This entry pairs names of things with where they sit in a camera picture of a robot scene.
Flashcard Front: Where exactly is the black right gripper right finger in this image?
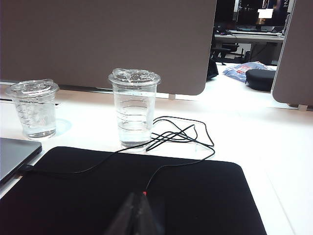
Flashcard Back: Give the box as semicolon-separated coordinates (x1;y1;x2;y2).
133;191;164;235

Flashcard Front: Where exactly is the clear lidded plastic cup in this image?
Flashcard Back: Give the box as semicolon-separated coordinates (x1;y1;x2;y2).
108;68;161;151
4;78;60;141

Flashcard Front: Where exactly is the grey background desk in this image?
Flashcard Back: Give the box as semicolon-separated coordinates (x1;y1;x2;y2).
214;28;286;44

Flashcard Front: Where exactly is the thin black mouse cable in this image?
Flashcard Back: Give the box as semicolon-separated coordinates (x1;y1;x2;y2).
19;116;216;194

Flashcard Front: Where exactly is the silver partition base rail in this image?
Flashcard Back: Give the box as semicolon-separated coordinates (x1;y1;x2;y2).
0;79;114;93

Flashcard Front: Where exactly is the dark background monitor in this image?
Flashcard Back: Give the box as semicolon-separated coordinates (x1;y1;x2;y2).
236;0;291;27

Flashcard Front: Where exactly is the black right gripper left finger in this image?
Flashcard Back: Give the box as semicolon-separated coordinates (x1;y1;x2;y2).
105;192;137;235

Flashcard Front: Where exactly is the blue white plastic bag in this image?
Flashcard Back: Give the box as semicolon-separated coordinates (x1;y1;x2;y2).
222;61;276;83

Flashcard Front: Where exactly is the black mouse pad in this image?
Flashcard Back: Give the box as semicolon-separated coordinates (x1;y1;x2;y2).
0;146;268;235

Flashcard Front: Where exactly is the black office chair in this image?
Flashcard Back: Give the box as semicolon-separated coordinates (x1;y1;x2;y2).
209;34;240;65

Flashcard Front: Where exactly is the silver Dell laptop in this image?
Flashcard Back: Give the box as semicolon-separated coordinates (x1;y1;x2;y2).
0;137;43;186

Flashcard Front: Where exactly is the brown desk partition panel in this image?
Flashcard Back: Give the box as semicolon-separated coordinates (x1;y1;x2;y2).
0;0;218;96

